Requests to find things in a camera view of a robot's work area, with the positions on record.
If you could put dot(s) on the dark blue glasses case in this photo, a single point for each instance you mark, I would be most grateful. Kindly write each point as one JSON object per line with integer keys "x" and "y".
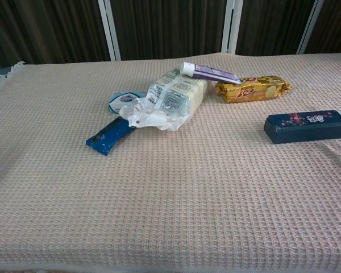
{"x": 307, "y": 130}

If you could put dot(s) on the white blue soap box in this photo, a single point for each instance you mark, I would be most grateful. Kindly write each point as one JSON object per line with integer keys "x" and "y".
{"x": 119, "y": 102}

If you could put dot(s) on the clear plastic bag of soaps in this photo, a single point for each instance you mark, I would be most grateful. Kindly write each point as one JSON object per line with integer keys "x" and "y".
{"x": 182, "y": 96}

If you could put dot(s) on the beige waffle weave cloth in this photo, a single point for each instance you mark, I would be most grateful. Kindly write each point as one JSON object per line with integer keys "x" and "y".
{"x": 159, "y": 199}

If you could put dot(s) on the blue snack wrapper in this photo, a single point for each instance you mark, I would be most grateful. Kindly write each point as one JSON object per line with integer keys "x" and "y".
{"x": 105, "y": 139}

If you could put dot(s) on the purple white toothpaste tube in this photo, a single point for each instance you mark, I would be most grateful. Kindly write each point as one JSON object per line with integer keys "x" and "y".
{"x": 213, "y": 74}

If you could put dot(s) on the gold snack packet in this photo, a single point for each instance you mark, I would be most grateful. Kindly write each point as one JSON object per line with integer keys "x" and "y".
{"x": 250, "y": 91}

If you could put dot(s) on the white partition frame post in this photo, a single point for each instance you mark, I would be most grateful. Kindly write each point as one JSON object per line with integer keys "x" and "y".
{"x": 228, "y": 28}
{"x": 309, "y": 28}
{"x": 109, "y": 31}

